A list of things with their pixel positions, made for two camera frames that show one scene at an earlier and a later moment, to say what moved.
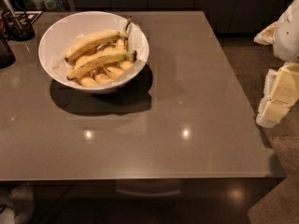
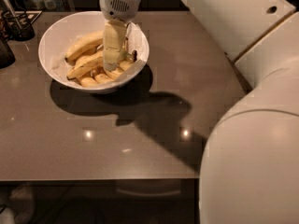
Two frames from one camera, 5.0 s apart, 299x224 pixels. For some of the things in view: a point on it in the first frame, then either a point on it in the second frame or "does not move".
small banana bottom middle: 102,78 does not move
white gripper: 288,35 → 119,7
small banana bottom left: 89,82 does not move
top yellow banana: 94,39 does not move
